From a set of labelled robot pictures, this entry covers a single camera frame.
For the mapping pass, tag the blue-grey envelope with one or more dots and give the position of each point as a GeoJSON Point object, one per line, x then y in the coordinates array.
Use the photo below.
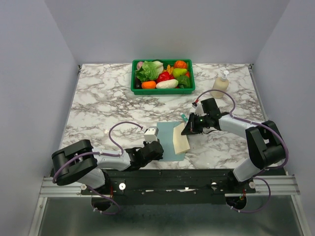
{"type": "Point", "coordinates": [165, 136]}

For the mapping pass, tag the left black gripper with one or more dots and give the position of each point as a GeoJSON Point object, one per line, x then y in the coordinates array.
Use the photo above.
{"type": "Point", "coordinates": [145, 144]}

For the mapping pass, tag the green lettuce toy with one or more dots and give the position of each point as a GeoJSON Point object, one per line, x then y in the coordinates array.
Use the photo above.
{"type": "Point", "coordinates": [149, 71]}

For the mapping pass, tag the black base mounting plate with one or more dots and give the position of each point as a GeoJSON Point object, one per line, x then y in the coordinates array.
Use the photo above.
{"type": "Point", "coordinates": [161, 187]}

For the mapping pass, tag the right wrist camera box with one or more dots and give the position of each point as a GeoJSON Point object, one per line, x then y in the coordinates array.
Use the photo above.
{"type": "Point", "coordinates": [198, 110]}

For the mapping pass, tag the green glue stick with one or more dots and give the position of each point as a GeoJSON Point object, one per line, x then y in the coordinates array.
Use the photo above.
{"type": "Point", "coordinates": [185, 119]}

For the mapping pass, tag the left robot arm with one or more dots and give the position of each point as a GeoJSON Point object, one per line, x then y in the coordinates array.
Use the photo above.
{"type": "Point", "coordinates": [81, 162]}

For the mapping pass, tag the green pear toy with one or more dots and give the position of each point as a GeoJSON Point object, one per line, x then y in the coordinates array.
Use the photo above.
{"type": "Point", "coordinates": [177, 72]}

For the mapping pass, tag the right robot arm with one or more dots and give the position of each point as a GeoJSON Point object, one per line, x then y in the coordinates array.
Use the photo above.
{"type": "Point", "coordinates": [265, 144]}

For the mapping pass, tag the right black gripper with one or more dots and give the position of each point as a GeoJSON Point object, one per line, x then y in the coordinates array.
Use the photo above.
{"type": "Point", "coordinates": [190, 128]}

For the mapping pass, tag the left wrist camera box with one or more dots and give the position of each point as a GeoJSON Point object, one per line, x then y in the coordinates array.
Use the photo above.
{"type": "Point", "coordinates": [150, 135]}

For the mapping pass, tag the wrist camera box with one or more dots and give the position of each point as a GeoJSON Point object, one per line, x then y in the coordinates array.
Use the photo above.
{"type": "Point", "coordinates": [198, 110]}
{"type": "Point", "coordinates": [150, 135]}

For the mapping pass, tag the white radish toy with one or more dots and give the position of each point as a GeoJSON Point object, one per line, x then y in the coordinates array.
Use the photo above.
{"type": "Point", "coordinates": [169, 84]}

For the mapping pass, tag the green plastic crate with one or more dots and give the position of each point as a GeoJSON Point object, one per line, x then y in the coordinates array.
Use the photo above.
{"type": "Point", "coordinates": [168, 65]}

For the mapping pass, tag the orange pumpkin toy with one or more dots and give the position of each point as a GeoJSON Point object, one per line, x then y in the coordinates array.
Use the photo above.
{"type": "Point", "coordinates": [180, 64]}

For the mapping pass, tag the beige pump bottle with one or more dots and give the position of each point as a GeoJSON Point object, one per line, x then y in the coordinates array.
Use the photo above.
{"type": "Point", "coordinates": [221, 84]}

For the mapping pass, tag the aluminium frame rail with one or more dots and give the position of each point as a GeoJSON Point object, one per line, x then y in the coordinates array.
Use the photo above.
{"type": "Point", "coordinates": [51, 190]}

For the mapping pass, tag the orange carrot toy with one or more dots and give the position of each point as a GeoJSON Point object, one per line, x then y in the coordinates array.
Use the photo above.
{"type": "Point", "coordinates": [148, 85]}

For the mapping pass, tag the green pepper toy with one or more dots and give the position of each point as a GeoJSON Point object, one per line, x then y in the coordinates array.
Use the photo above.
{"type": "Point", "coordinates": [184, 82]}

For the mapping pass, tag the red pepper toy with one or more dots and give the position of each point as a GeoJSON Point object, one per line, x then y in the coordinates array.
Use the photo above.
{"type": "Point", "coordinates": [164, 76]}

